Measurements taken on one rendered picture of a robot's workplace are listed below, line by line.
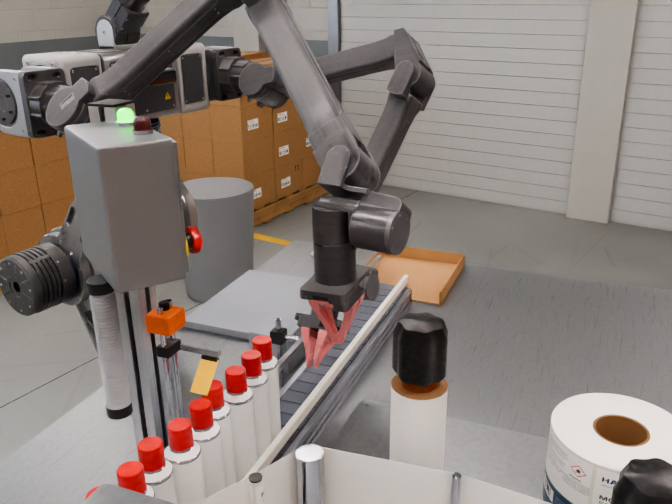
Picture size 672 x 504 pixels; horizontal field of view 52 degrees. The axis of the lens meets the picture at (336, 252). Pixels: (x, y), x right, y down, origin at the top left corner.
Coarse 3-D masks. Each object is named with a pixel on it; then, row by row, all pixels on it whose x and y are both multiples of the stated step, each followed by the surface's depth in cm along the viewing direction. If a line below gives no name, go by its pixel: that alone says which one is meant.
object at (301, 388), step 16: (384, 288) 186; (368, 304) 176; (352, 336) 161; (368, 336) 160; (336, 352) 154; (320, 368) 147; (304, 384) 141; (288, 400) 136; (304, 400) 136; (320, 400) 136; (288, 416) 131
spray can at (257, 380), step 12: (252, 360) 111; (252, 372) 112; (264, 372) 115; (252, 384) 112; (264, 384) 113; (264, 396) 114; (264, 408) 114; (264, 420) 115; (264, 432) 116; (264, 444) 117
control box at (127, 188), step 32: (64, 128) 93; (96, 128) 91; (128, 128) 90; (96, 160) 81; (128, 160) 82; (160, 160) 84; (96, 192) 84; (128, 192) 83; (160, 192) 86; (96, 224) 88; (128, 224) 85; (160, 224) 87; (96, 256) 92; (128, 256) 86; (160, 256) 88; (128, 288) 87
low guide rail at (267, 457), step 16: (400, 288) 179; (384, 304) 168; (368, 320) 160; (352, 352) 149; (336, 368) 141; (320, 384) 135; (304, 416) 128; (288, 432) 121; (272, 448) 116; (256, 464) 113
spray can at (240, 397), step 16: (240, 368) 108; (240, 384) 107; (224, 400) 108; (240, 400) 107; (240, 416) 108; (240, 432) 109; (240, 448) 110; (256, 448) 113; (240, 464) 111; (240, 480) 113
